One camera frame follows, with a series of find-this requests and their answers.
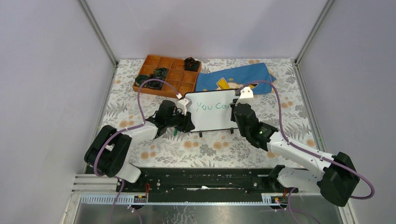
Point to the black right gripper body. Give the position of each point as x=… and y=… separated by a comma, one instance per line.
x=243, y=132

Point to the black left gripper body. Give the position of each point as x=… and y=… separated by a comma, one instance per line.
x=181, y=122

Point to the black framed whiteboard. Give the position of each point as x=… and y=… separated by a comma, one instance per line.
x=211, y=110

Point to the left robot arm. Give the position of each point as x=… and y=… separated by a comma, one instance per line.
x=108, y=151

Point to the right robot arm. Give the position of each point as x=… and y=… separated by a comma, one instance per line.
x=330, y=175

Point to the wooden compartment tray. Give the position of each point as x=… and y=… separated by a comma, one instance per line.
x=163, y=75

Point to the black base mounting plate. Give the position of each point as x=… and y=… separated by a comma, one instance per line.
x=204, y=185

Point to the floral tablecloth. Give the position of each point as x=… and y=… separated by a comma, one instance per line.
x=218, y=149

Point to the blue cartoon cloth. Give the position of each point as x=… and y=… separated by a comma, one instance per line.
x=234, y=78

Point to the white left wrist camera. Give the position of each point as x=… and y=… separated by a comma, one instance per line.
x=183, y=103

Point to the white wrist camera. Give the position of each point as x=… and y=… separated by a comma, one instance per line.
x=245, y=95
x=183, y=103

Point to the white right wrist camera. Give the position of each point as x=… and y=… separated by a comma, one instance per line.
x=245, y=95

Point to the slotted cable duct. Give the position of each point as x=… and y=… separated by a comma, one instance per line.
x=91, y=183

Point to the right aluminium frame post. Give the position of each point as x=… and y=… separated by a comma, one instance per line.
x=314, y=30

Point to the aluminium frame post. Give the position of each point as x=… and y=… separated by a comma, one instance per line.
x=97, y=30
x=314, y=30

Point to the left aluminium frame post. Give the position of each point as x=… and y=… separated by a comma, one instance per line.
x=97, y=30

